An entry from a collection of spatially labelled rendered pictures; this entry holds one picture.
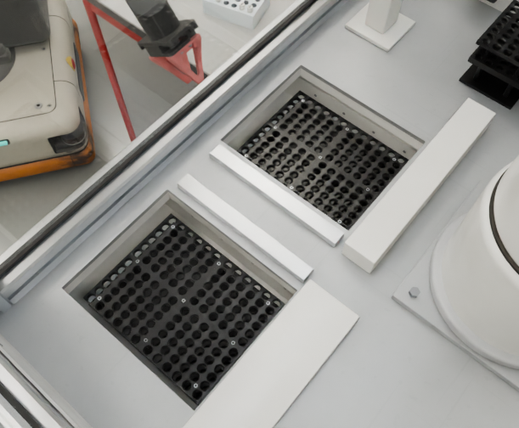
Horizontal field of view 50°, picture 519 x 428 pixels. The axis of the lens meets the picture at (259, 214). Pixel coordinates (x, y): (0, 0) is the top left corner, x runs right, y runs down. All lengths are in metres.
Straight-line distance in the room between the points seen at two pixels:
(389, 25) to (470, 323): 0.53
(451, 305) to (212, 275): 0.32
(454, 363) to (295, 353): 0.20
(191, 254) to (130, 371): 0.19
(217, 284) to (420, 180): 0.32
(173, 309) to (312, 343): 0.20
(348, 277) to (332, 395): 0.16
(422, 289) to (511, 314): 0.14
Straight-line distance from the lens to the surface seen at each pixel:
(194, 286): 0.81
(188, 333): 0.78
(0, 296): 0.78
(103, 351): 0.75
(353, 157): 0.91
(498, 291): 0.65
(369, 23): 1.02
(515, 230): 0.59
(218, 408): 0.70
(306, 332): 0.72
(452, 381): 0.76
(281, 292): 0.85
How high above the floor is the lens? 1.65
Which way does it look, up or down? 62 degrees down
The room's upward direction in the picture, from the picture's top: straight up
